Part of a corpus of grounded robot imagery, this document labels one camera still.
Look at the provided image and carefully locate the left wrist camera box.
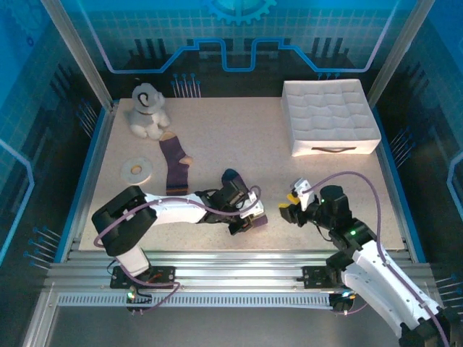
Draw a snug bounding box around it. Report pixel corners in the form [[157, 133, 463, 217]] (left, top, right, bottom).
[[247, 191, 264, 218]]

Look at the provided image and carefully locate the grey metal front panel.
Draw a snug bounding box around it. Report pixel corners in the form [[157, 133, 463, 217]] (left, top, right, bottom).
[[46, 305, 402, 347]]

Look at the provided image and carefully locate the aluminium mounting rail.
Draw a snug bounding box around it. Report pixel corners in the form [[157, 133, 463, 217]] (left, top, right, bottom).
[[43, 250, 435, 290]]

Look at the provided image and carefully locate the aluminium frame post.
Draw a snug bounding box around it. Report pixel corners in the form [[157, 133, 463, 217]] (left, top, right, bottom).
[[364, 0, 437, 109], [40, 0, 119, 111]]

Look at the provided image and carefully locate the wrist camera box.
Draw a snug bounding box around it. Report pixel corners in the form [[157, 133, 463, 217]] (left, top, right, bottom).
[[247, 191, 264, 218], [292, 177, 316, 211]]

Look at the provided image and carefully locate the black cable connector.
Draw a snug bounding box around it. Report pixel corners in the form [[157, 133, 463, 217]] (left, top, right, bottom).
[[331, 292, 357, 315], [125, 286, 153, 314]]

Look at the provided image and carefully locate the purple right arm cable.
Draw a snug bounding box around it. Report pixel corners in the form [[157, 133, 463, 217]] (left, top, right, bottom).
[[306, 171, 451, 347]]

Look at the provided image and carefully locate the grey white plush dog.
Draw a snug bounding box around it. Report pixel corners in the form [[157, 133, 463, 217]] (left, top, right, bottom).
[[124, 82, 171, 139]]

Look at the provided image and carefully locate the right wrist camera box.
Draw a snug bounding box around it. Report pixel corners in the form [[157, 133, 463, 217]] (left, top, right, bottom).
[[292, 177, 316, 211]]

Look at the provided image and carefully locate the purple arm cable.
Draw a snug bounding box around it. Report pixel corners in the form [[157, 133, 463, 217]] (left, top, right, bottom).
[[306, 171, 451, 347], [93, 184, 262, 316]]

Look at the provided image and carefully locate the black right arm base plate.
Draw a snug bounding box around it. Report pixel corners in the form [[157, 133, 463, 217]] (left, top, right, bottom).
[[302, 265, 348, 290]]

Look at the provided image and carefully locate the purple sock tan toe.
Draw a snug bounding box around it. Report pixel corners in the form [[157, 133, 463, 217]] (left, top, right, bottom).
[[158, 132, 195, 197]]

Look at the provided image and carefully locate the purple sock navy toe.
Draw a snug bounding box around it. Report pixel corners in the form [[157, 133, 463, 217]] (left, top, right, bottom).
[[221, 168, 271, 229]]

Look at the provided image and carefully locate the slotted grey cable duct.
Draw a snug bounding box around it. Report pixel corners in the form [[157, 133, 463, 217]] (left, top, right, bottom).
[[56, 293, 336, 309]]

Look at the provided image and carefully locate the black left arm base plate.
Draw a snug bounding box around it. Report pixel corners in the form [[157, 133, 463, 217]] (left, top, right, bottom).
[[110, 265, 177, 290]]

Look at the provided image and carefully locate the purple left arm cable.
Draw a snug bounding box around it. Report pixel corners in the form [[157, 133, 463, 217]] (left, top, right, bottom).
[[93, 184, 262, 316]]

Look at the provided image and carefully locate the white fabric organizer box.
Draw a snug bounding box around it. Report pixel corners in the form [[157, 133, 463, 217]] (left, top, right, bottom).
[[281, 78, 382, 158]]

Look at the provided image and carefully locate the white tape roll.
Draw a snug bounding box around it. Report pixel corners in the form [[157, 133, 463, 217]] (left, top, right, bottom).
[[121, 156, 153, 185]]

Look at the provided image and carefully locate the blue table edge strip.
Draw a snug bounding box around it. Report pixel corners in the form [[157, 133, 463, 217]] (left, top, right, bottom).
[[372, 108, 426, 263], [54, 108, 109, 263]]

